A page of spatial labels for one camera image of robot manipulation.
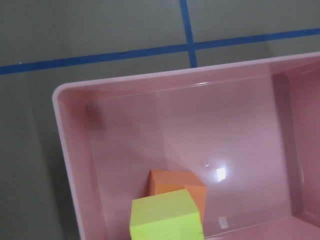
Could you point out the orange foam block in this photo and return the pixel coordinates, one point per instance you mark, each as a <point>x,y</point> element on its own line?
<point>164,181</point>

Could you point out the yellow foam block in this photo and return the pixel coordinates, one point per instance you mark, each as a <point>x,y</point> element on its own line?
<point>167,216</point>

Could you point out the pink plastic bin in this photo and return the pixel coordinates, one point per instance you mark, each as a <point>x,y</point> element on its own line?
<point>249,130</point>

